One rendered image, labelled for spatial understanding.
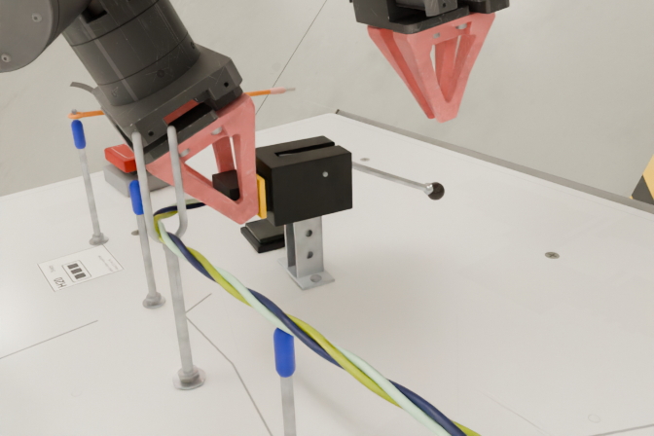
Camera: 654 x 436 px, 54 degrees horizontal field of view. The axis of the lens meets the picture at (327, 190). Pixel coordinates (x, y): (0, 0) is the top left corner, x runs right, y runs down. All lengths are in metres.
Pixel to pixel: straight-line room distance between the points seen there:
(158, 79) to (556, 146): 1.45
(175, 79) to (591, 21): 1.64
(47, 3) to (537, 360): 0.30
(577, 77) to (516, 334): 1.45
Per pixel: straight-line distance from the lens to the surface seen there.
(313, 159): 0.40
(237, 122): 0.35
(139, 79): 0.35
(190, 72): 0.35
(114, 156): 0.62
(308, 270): 0.44
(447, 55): 0.46
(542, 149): 1.73
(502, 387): 0.36
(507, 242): 0.50
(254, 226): 0.50
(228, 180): 0.40
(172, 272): 0.33
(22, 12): 0.27
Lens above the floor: 1.38
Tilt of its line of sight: 43 degrees down
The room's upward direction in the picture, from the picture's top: 53 degrees counter-clockwise
